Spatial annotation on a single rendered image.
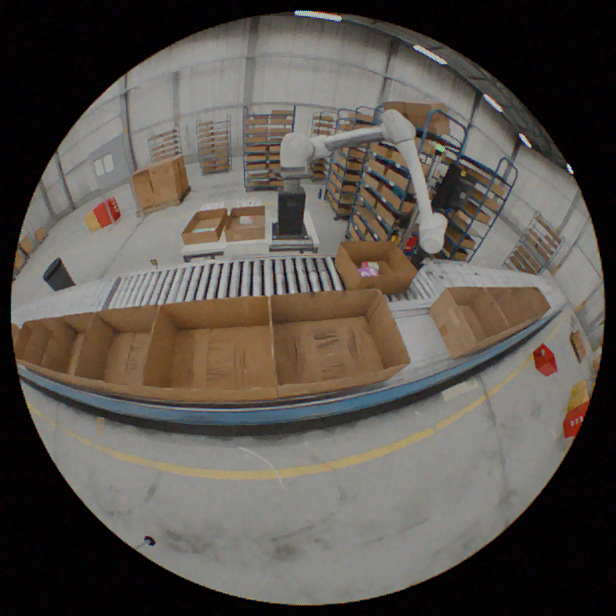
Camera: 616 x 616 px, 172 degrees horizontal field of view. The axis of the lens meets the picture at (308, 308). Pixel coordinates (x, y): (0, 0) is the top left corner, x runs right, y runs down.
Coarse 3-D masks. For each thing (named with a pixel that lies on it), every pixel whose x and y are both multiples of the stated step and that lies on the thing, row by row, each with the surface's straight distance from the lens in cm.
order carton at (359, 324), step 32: (288, 320) 75; (320, 320) 78; (352, 320) 81; (384, 320) 72; (288, 352) 69; (320, 352) 71; (352, 352) 73; (384, 352) 74; (288, 384) 49; (320, 384) 52; (352, 384) 62
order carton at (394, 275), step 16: (336, 256) 120; (352, 256) 126; (368, 256) 132; (384, 256) 140; (400, 256) 130; (352, 272) 103; (384, 272) 131; (400, 272) 131; (416, 272) 118; (352, 288) 105; (368, 288) 105; (384, 288) 112; (400, 288) 122
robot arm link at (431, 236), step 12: (396, 144) 106; (408, 144) 104; (408, 156) 104; (420, 168) 105; (420, 180) 100; (420, 192) 97; (420, 204) 95; (432, 216) 95; (420, 228) 95; (432, 228) 92; (420, 240) 94; (432, 240) 89; (432, 252) 92
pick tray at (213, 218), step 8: (224, 208) 176; (200, 216) 185; (208, 216) 183; (216, 216) 181; (224, 216) 166; (192, 224) 174; (200, 224) 179; (208, 224) 174; (216, 224) 171; (224, 224) 165; (184, 232) 159; (192, 232) 170; (200, 232) 147; (208, 232) 145; (216, 232) 144; (184, 240) 155; (192, 240) 153; (200, 240) 151; (208, 240) 149; (216, 240) 148
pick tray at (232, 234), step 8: (232, 208) 173; (240, 208) 172; (248, 208) 172; (256, 208) 172; (264, 208) 168; (232, 216) 173; (240, 216) 176; (256, 216) 172; (264, 216) 172; (232, 224) 165; (240, 224) 163; (248, 224) 161; (256, 224) 160; (264, 224) 140; (224, 232) 141; (232, 232) 140; (240, 232) 139; (248, 232) 139; (256, 232) 139; (264, 232) 139; (232, 240) 143; (240, 240) 143; (248, 240) 142
